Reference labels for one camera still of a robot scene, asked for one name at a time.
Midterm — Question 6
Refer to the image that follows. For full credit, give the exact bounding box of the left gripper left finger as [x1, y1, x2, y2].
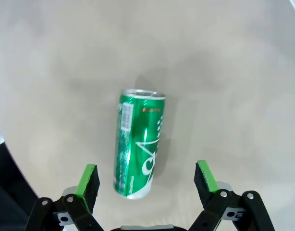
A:
[27, 163, 107, 231]

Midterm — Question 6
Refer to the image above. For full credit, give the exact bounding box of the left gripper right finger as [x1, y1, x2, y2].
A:
[189, 159, 275, 231]

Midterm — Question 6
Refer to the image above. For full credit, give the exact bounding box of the green drink can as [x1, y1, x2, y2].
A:
[113, 88, 166, 201]

